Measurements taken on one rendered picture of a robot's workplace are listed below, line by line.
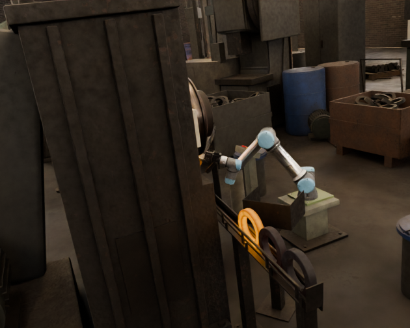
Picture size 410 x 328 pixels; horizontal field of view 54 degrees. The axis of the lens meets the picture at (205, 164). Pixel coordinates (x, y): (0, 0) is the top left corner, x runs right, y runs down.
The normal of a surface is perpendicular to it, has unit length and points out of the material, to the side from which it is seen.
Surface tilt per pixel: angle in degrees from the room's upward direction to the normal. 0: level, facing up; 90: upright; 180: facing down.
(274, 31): 90
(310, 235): 90
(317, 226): 90
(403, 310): 0
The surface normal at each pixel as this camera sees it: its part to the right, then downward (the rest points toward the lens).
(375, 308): -0.13, -0.94
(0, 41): 0.39, 0.25
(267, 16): 0.68, 0.15
